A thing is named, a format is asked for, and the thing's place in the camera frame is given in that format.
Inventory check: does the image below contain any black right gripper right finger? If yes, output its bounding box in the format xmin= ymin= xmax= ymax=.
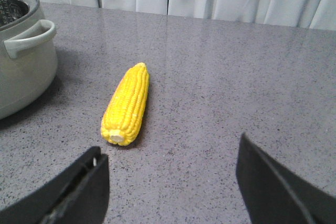
xmin=236 ymin=134 xmax=335 ymax=223

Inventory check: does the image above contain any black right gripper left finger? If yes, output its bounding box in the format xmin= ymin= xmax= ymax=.
xmin=1 ymin=146 xmax=109 ymax=223

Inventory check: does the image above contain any pale green electric pot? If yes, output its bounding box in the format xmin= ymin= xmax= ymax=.
xmin=1 ymin=0 xmax=58 ymax=119

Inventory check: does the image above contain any yellow corn cob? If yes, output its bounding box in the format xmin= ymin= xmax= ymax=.
xmin=101 ymin=62 xmax=150 ymax=146

